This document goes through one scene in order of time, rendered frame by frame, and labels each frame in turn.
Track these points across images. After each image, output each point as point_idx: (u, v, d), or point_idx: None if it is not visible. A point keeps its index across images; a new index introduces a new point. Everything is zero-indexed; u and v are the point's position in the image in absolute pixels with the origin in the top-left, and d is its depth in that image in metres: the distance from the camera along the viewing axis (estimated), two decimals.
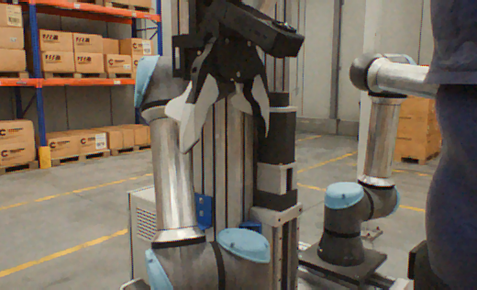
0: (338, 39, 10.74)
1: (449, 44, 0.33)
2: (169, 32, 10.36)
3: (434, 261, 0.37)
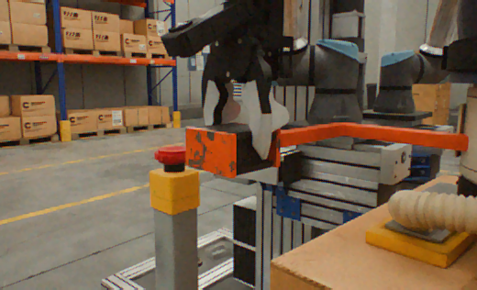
0: None
1: None
2: (180, 17, 10.59)
3: (467, 27, 0.47)
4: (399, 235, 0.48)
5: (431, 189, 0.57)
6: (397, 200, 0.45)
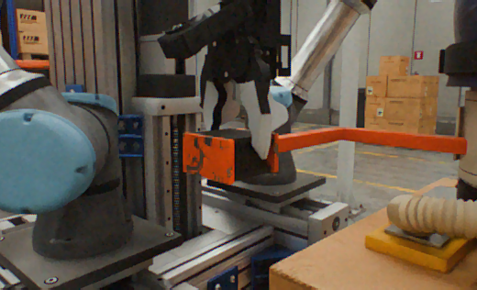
0: None
1: None
2: None
3: (463, 30, 0.47)
4: (399, 239, 0.47)
5: (430, 193, 0.57)
6: (395, 205, 0.44)
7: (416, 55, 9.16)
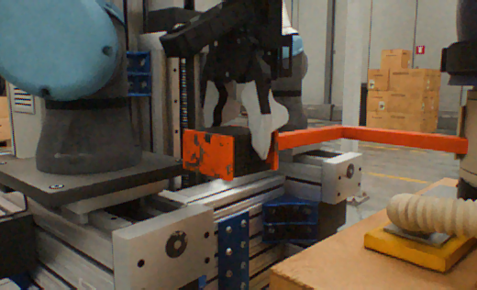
0: (333, 22, 10.46)
1: None
2: None
3: (466, 28, 0.47)
4: (398, 239, 0.47)
5: (430, 192, 0.57)
6: (395, 204, 0.44)
7: (418, 50, 9.12)
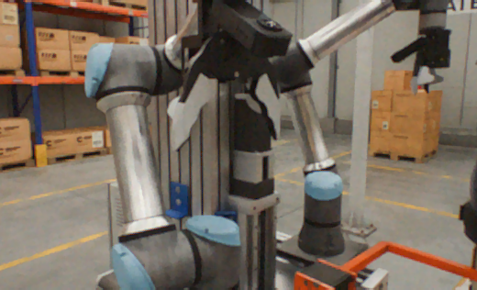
0: None
1: None
2: None
3: None
4: None
5: None
6: None
7: None
